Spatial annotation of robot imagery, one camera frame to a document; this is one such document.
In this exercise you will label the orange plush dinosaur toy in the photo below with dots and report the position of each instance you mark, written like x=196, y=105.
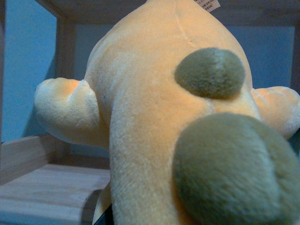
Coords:
x=168, y=91

